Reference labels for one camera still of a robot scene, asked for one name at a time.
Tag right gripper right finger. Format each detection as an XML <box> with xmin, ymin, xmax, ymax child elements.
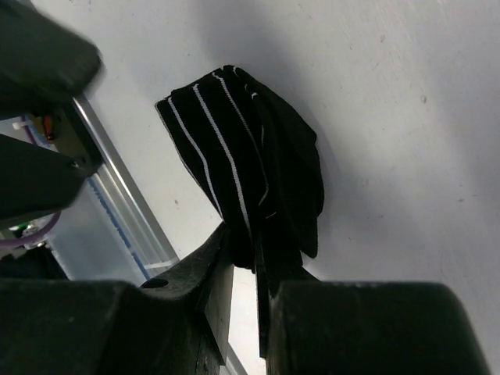
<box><xmin>255</xmin><ymin>234</ymin><xmax>491</xmax><ymax>375</ymax></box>

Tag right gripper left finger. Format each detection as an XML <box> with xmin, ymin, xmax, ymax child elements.
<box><xmin>1</xmin><ymin>225</ymin><xmax>233</xmax><ymax>374</ymax></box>

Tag black striped sock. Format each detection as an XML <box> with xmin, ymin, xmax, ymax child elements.
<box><xmin>155</xmin><ymin>65</ymin><xmax>324</xmax><ymax>269</ymax></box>

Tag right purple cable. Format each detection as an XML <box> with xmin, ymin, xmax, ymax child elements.
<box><xmin>0</xmin><ymin>210</ymin><xmax>62</xmax><ymax>249</ymax></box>

